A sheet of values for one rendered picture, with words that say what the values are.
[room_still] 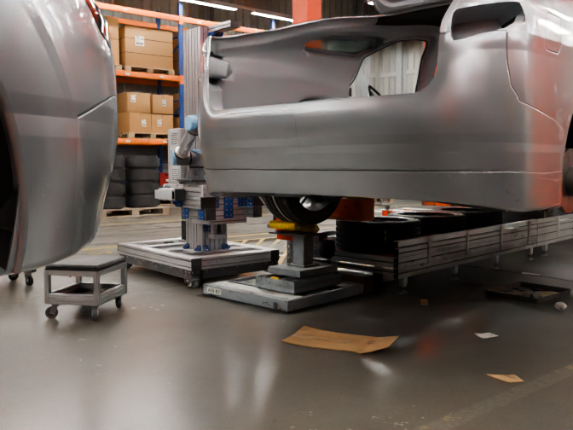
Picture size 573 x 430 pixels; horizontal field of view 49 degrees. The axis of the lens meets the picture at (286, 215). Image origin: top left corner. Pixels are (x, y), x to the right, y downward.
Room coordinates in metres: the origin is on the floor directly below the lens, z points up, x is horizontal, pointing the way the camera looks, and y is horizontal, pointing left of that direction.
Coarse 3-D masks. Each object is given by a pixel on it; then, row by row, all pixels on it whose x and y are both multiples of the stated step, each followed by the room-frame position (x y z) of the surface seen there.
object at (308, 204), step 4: (296, 200) 4.19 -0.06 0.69; (308, 200) 4.58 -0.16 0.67; (312, 200) 4.56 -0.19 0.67; (300, 204) 4.22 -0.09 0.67; (304, 204) 4.56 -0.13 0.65; (308, 204) 4.54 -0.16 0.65; (312, 204) 4.52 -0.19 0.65; (316, 204) 4.49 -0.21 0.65; (320, 204) 4.47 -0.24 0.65; (324, 204) 4.45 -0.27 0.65; (328, 204) 4.44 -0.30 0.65; (304, 208) 4.25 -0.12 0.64; (308, 208) 4.46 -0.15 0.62; (312, 208) 4.44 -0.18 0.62; (316, 208) 4.42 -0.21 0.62; (320, 208) 4.40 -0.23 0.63; (324, 208) 4.40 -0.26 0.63; (312, 212) 4.31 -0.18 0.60; (316, 212) 4.34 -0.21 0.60
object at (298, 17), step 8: (296, 0) 4.99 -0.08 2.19; (304, 0) 4.93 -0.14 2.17; (312, 0) 4.95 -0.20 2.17; (320, 0) 5.01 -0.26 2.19; (296, 8) 4.99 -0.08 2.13; (304, 8) 4.93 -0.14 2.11; (312, 8) 4.95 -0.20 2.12; (320, 8) 5.01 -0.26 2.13; (296, 16) 4.99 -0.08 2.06; (304, 16) 4.93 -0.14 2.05; (312, 16) 4.95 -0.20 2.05; (320, 16) 5.01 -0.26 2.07
